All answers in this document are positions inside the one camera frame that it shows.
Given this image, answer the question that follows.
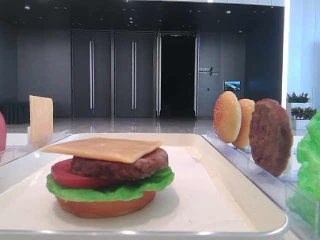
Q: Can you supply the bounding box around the white rectangular tray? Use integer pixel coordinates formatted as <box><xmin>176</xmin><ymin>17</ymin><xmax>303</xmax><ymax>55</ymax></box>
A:
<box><xmin>0</xmin><ymin>133</ymin><xmax>289</xmax><ymax>240</ymax></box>

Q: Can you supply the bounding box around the meat patty on tray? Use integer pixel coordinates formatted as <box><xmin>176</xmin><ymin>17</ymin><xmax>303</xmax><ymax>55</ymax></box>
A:
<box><xmin>70</xmin><ymin>148</ymin><xmax>169</xmax><ymax>181</ymax></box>

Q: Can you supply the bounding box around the bottom bun on tray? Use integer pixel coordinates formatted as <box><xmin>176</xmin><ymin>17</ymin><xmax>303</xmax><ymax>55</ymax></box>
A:
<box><xmin>56</xmin><ymin>191</ymin><xmax>156</xmax><ymax>219</ymax></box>

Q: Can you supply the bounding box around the left long clear rail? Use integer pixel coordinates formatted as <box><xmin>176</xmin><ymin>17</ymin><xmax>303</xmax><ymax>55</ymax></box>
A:
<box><xmin>0</xmin><ymin>130</ymin><xmax>69</xmax><ymax>166</ymax></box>

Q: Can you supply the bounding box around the green lettuce leaf on tray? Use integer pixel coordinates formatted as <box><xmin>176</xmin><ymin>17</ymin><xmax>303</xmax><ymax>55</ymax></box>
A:
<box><xmin>46</xmin><ymin>167</ymin><xmax>175</xmax><ymax>202</ymax></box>

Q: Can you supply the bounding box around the sesame top bun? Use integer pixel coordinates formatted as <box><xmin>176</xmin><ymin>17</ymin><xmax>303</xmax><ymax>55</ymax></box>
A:
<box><xmin>213</xmin><ymin>91</ymin><xmax>242</xmax><ymax>144</ymax></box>

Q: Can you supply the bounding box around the lower flower planter box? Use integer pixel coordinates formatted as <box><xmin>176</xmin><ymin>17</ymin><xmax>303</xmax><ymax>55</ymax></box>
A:
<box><xmin>291</xmin><ymin>107</ymin><xmax>317</xmax><ymax>130</ymax></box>

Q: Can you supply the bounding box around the long clear rail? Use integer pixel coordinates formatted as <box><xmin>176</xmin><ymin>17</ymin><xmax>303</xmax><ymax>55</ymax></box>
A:
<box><xmin>0</xmin><ymin>130</ymin><xmax>69</xmax><ymax>166</ymax></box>
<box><xmin>204</xmin><ymin>130</ymin><xmax>320</xmax><ymax>225</ymax></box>

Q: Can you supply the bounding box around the wall display screen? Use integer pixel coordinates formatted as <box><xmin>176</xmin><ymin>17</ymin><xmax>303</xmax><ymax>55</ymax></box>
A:
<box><xmin>224</xmin><ymin>81</ymin><xmax>241</xmax><ymax>92</ymax></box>

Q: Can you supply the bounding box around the upper flower planter box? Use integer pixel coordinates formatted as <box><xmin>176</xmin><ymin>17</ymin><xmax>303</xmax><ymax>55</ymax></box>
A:
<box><xmin>286</xmin><ymin>92</ymin><xmax>311</xmax><ymax>114</ymax></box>

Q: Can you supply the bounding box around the upright green lettuce leaf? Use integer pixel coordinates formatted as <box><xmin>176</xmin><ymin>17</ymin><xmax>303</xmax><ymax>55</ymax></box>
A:
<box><xmin>288</xmin><ymin>113</ymin><xmax>320</xmax><ymax>230</ymax></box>

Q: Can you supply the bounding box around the upright cheese slice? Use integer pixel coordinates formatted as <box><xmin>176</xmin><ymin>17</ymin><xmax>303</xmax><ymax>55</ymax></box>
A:
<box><xmin>29</xmin><ymin>95</ymin><xmax>54</xmax><ymax>143</ymax></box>

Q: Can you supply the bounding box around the right long clear rail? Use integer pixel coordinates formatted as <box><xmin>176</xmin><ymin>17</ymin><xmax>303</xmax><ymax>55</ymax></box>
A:
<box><xmin>204</xmin><ymin>130</ymin><xmax>320</xmax><ymax>225</ymax></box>

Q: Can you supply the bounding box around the tomato slice on tray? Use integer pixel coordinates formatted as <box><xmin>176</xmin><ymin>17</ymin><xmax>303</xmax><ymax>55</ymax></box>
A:
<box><xmin>51</xmin><ymin>158</ymin><xmax>111</xmax><ymax>189</ymax></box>

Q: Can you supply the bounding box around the upright bun slice right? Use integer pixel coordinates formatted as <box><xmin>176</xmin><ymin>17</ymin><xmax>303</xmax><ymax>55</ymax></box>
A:
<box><xmin>232</xmin><ymin>98</ymin><xmax>255</xmax><ymax>149</ymax></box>

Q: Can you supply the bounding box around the upright meat patty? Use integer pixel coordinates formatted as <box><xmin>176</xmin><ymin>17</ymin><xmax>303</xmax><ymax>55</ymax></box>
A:
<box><xmin>249</xmin><ymin>98</ymin><xmax>294</xmax><ymax>177</ymax></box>

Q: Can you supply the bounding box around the upright red tomato slice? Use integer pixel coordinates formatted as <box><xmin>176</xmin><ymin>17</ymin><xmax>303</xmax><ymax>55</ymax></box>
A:
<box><xmin>0</xmin><ymin>112</ymin><xmax>7</xmax><ymax>152</ymax></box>

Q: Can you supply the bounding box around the flower planter box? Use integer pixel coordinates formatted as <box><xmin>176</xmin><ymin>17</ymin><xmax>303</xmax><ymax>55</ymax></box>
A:
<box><xmin>286</xmin><ymin>92</ymin><xmax>311</xmax><ymax>114</ymax></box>
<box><xmin>291</xmin><ymin>107</ymin><xmax>317</xmax><ymax>130</ymax></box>

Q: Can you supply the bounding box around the cheese slice on tray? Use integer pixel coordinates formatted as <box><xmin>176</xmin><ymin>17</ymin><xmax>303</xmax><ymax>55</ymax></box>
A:
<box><xmin>42</xmin><ymin>137</ymin><xmax>163</xmax><ymax>164</ymax></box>

